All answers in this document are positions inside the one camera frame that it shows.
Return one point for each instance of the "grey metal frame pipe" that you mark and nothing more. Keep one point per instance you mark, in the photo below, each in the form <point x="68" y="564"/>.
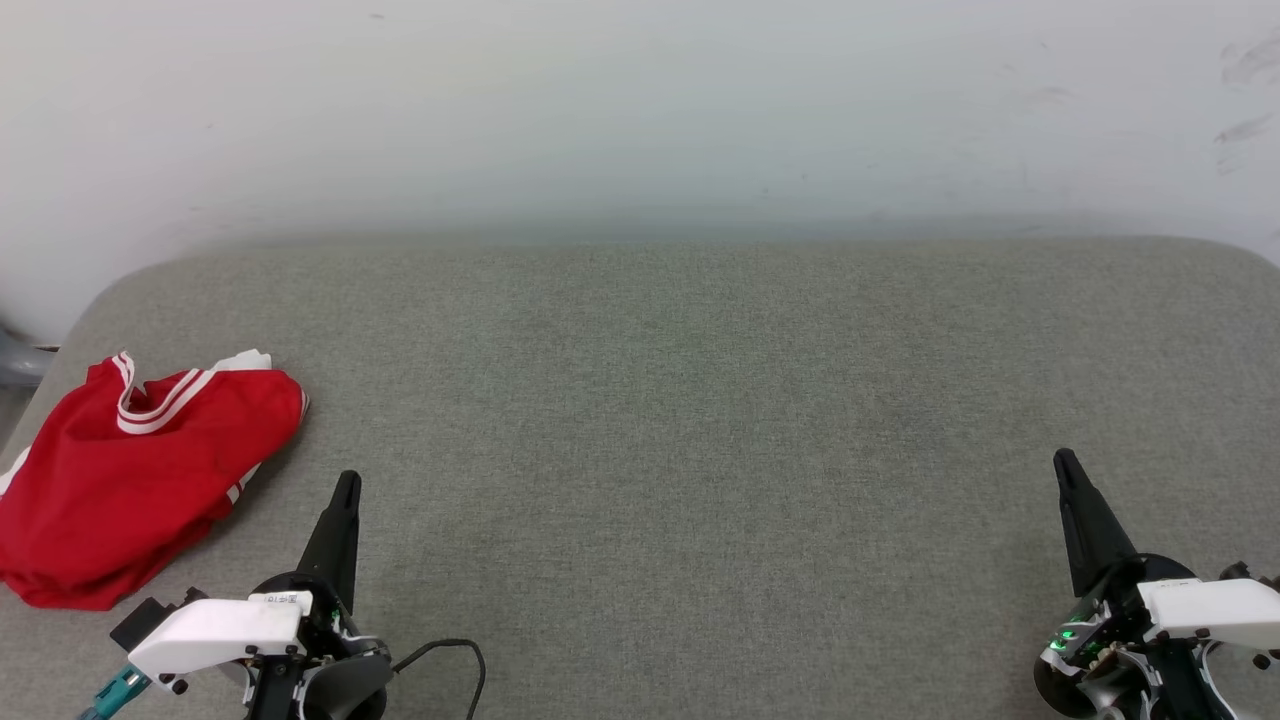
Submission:
<point x="20" y="360"/>

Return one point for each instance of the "grey fabric sofa cushion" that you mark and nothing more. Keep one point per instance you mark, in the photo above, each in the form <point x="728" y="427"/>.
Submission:
<point x="700" y="450"/>

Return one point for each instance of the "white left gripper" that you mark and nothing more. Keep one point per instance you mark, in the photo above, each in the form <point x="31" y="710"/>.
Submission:
<point x="220" y="630"/>

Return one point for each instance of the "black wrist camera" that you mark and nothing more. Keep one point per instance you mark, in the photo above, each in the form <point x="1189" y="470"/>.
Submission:
<point x="140" y="625"/>
<point x="1245" y="573"/>

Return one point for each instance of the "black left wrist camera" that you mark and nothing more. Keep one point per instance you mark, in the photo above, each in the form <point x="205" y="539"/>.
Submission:
<point x="140" y="625"/>

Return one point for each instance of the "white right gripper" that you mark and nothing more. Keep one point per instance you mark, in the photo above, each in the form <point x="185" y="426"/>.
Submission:
<point x="1200" y="610"/>

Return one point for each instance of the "red basketball jersey white sleeves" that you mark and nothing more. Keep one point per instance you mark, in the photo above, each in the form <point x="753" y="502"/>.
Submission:
<point x="110" y="480"/>

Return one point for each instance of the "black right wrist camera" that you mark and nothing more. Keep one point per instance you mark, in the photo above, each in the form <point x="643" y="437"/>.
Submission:
<point x="1245" y="573"/>

